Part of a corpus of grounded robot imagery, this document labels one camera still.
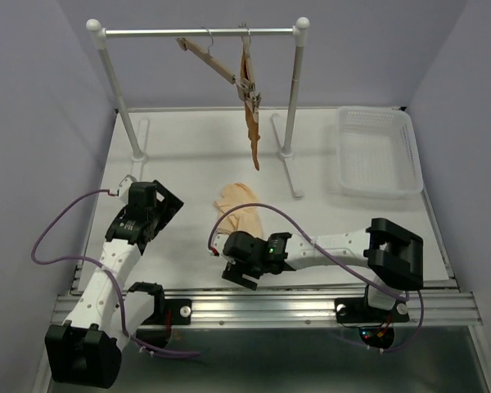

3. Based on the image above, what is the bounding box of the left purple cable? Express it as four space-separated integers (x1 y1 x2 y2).
31 188 201 359

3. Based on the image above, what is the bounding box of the white clothes rack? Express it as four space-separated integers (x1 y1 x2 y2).
86 16 310 199

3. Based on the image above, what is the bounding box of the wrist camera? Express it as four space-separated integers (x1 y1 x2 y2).
208 233 229 260
108 174 137 205

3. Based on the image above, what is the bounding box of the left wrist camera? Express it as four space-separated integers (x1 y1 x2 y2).
108 174 137 205

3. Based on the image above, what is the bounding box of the purple cable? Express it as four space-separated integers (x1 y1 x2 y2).
207 204 426 356
31 188 201 359

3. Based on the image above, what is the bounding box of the brown underwear on hanger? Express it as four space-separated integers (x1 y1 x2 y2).
239 48 263 171

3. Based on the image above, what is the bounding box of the wooden clip hanger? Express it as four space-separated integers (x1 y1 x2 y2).
176 29 240 86

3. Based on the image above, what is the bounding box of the aluminium mounting rail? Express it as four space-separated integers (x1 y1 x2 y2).
52 286 486 328

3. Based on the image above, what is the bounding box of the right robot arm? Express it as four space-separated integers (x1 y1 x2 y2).
211 218 424 325

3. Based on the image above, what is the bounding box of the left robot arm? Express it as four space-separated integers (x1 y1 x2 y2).
44 180 183 389

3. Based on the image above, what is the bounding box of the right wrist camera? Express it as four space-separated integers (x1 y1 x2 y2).
208 233 229 260

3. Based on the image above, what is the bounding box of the beige underwear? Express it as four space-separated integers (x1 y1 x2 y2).
214 183 264 238

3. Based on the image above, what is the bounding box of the white plastic basket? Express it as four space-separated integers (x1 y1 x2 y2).
331 106 424 199

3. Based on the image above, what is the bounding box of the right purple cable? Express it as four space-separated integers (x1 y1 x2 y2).
207 204 426 356

